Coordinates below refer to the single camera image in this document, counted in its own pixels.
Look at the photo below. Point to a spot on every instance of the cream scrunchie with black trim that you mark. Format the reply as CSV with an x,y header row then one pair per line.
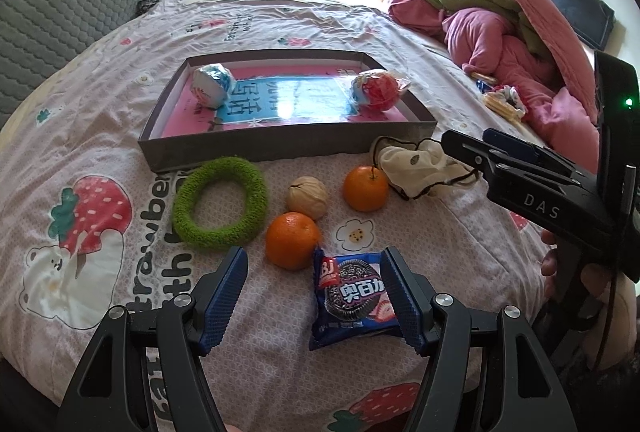
x,y
415,166

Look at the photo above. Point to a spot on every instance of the pink quilt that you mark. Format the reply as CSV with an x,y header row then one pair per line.
x,y
480,36

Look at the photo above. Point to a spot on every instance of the black monitor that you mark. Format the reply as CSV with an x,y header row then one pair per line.
x,y
577,11

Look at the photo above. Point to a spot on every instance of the grey quilted headboard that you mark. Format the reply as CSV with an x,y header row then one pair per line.
x,y
65,11

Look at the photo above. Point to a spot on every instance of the pink quilted cushion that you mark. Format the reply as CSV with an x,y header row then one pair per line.
x,y
545,21

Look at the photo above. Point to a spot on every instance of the blue cookie packet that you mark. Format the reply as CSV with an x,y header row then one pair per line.
x,y
352,299

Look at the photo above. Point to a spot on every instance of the small blue packet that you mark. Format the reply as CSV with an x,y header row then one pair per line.
x,y
484,85

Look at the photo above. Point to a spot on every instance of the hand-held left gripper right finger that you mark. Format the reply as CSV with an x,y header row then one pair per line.
x,y
402,304

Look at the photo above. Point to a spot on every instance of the small orange with stem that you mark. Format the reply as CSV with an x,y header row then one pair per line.
x,y
366,189

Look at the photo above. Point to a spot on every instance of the biscuit packet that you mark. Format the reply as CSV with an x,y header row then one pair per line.
x,y
481,76

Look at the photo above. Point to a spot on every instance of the dark patterned cloth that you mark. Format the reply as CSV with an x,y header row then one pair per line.
x,y
157,4

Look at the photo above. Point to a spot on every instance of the blue white snack packet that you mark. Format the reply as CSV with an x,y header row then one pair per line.
x,y
214,84

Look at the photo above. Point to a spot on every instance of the yellow wafer packet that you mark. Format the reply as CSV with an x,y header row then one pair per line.
x,y
505,105

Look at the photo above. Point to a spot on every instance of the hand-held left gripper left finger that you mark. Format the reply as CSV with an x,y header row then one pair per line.
x,y
225,302

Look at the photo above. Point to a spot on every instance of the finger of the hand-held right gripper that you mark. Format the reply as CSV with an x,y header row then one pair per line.
x,y
540,207
535,151

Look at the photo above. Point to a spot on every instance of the person's right hand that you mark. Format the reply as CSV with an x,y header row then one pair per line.
x,y
549,262

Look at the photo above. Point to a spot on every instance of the walnut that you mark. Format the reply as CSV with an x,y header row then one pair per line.
x,y
307,198

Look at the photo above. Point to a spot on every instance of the large orange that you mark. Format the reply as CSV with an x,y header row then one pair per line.
x,y
291,242

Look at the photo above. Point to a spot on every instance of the red white snack packet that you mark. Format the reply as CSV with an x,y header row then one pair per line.
x,y
377,89

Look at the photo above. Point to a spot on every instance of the shallow grey cardboard box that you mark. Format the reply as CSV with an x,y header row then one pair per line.
x,y
280,147

